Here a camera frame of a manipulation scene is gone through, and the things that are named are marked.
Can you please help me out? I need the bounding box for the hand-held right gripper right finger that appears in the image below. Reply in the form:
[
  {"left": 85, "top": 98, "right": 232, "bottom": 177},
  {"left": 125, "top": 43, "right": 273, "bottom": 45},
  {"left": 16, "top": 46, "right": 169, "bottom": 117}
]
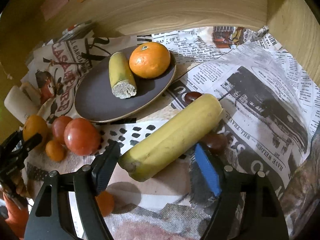
[{"left": 194, "top": 142, "right": 290, "bottom": 240}]

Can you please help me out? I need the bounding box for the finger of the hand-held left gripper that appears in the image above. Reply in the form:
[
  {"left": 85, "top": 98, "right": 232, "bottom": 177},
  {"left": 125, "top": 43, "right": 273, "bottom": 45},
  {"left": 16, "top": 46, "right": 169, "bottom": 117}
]
[
  {"left": 17, "top": 133, "right": 43, "bottom": 155},
  {"left": 0, "top": 130, "right": 25, "bottom": 155}
]

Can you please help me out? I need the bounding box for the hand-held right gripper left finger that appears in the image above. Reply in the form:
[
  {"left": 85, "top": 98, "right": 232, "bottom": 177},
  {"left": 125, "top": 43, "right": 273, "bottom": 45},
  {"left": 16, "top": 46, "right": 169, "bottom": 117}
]
[{"left": 24, "top": 140, "right": 122, "bottom": 240}]

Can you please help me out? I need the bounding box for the medium orange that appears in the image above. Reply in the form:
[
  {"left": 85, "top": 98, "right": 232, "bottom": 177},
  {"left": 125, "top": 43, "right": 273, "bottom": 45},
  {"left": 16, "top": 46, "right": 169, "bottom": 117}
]
[{"left": 23, "top": 115, "right": 49, "bottom": 150}]

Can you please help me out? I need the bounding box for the small orange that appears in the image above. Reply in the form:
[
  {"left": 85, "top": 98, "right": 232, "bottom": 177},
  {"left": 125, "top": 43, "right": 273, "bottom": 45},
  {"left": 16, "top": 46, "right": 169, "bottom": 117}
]
[
  {"left": 45, "top": 140, "right": 66, "bottom": 162},
  {"left": 96, "top": 191, "right": 115, "bottom": 217}
]

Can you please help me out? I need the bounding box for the small red tomato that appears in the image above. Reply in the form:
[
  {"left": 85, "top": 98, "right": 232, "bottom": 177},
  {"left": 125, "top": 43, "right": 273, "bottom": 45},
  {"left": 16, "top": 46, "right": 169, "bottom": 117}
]
[{"left": 52, "top": 116, "right": 73, "bottom": 145}]

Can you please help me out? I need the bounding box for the large red tomato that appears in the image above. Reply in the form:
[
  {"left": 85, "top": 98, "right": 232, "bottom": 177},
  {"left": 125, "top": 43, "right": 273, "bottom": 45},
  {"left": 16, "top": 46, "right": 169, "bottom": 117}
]
[{"left": 64, "top": 118, "right": 101, "bottom": 156}]

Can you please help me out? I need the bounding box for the long yellow banana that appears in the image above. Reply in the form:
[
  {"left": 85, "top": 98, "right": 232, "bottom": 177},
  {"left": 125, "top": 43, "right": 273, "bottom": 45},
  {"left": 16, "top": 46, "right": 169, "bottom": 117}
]
[{"left": 118, "top": 93, "right": 223, "bottom": 182}]

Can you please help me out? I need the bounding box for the brown round plate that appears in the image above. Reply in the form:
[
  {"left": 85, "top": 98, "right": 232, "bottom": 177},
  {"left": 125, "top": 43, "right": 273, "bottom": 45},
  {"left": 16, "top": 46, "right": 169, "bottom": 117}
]
[{"left": 74, "top": 45, "right": 177, "bottom": 123}]

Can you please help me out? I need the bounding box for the white paper roll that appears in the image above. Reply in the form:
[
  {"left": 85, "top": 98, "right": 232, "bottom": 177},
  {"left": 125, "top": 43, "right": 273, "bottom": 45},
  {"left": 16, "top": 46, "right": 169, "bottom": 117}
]
[{"left": 4, "top": 84, "right": 40, "bottom": 122}]

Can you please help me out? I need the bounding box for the orange cloth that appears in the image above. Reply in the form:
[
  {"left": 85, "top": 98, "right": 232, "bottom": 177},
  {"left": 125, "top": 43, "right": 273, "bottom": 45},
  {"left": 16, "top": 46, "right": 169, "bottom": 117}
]
[{"left": 4, "top": 192, "right": 30, "bottom": 240}]

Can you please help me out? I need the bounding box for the brown patterned cloth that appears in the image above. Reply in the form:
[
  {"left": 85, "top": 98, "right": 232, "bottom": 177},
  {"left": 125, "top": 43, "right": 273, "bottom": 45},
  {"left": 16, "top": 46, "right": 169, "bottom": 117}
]
[{"left": 280, "top": 130, "right": 320, "bottom": 240}]

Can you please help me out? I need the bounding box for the short banana piece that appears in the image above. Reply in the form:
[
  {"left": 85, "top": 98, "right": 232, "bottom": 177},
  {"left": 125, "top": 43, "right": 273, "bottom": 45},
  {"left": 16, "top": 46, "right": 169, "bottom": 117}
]
[{"left": 109, "top": 52, "right": 137, "bottom": 99}]

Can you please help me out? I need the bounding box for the newspaper print cloth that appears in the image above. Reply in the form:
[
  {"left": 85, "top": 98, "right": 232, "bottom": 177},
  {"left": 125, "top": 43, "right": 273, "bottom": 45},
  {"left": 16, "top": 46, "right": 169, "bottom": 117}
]
[{"left": 21, "top": 25, "right": 320, "bottom": 240}]

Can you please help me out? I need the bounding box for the large orange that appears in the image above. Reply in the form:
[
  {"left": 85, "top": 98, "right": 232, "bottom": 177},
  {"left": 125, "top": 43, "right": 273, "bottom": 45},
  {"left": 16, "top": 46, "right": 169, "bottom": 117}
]
[{"left": 129, "top": 42, "right": 171, "bottom": 79}]

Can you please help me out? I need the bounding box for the pink sticky note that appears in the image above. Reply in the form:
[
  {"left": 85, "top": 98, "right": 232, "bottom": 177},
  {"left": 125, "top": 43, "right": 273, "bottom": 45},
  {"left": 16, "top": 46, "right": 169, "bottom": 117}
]
[{"left": 40, "top": 0, "right": 69, "bottom": 20}]

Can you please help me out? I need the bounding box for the wooden shelf unit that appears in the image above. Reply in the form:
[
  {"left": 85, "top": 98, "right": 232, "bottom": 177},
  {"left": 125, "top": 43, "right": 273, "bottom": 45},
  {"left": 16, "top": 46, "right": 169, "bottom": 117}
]
[{"left": 0, "top": 0, "right": 320, "bottom": 120}]

